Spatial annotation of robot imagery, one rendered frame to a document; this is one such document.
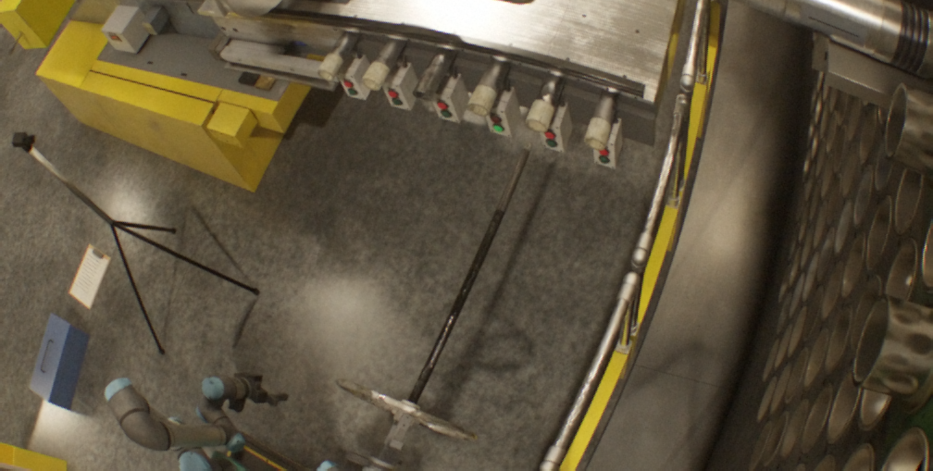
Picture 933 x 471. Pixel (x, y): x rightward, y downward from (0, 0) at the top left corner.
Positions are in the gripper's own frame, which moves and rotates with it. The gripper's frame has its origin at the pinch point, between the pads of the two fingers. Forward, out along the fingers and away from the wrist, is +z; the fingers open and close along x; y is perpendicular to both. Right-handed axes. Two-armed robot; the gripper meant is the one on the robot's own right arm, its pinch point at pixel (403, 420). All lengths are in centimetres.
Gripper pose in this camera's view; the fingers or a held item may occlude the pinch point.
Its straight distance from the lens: 183.8
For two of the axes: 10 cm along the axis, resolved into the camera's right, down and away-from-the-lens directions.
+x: 2.3, -2.6, -9.4
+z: 4.0, -8.5, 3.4
